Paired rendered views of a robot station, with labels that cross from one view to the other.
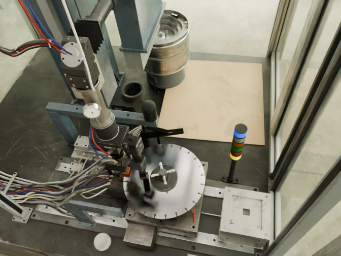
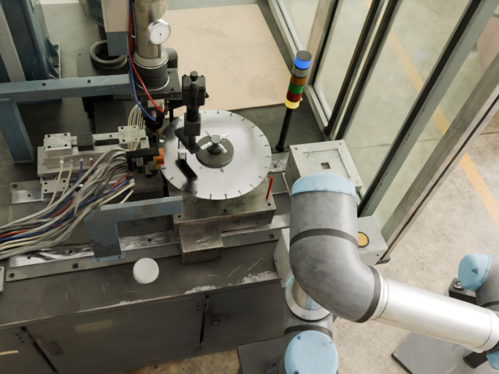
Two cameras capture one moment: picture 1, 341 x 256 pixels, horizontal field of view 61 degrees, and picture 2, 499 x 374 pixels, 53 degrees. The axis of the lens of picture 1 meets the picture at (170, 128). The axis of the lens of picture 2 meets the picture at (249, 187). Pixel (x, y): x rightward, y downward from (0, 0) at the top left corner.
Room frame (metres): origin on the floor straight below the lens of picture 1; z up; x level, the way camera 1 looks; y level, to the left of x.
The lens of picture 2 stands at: (-0.23, 0.54, 2.05)
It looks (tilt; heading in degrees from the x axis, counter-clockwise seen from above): 54 degrees down; 320
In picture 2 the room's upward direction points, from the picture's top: 11 degrees clockwise
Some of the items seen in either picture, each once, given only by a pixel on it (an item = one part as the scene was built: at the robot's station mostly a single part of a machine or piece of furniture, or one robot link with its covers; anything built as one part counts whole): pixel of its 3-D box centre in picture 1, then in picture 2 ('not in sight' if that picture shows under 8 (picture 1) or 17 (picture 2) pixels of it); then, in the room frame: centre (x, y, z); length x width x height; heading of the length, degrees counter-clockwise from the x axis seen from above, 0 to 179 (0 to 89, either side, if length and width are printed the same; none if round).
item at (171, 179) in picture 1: (163, 177); (214, 148); (0.53, 0.05, 0.96); 0.11 x 0.11 x 0.03
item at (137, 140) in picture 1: (135, 152); (192, 105); (0.53, 0.13, 1.17); 0.06 x 0.05 x 0.20; 63
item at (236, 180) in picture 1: (230, 178); (280, 146); (0.58, -0.25, 0.76); 0.09 x 0.03 x 0.03; 72
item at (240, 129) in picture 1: (240, 130); (303, 59); (0.58, -0.25, 1.14); 0.05 x 0.04 x 0.03; 162
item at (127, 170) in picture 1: (118, 171); (145, 159); (0.59, 0.24, 0.95); 0.10 x 0.03 x 0.07; 72
